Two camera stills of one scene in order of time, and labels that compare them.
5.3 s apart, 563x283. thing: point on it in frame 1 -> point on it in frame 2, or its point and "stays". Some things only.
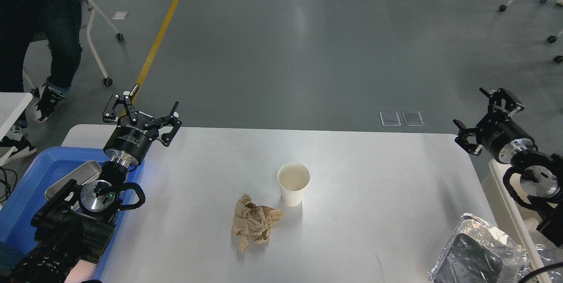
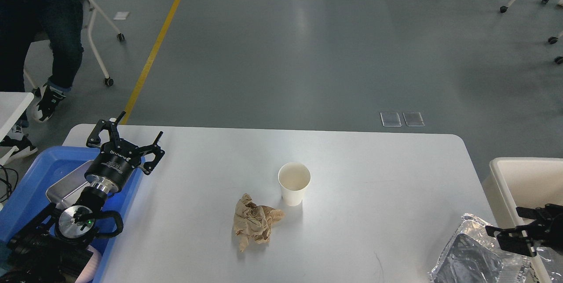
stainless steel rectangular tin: (84, 173) stays
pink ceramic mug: (83, 270) stays
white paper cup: (294, 178) stays
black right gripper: (497, 133) -> (520, 240)
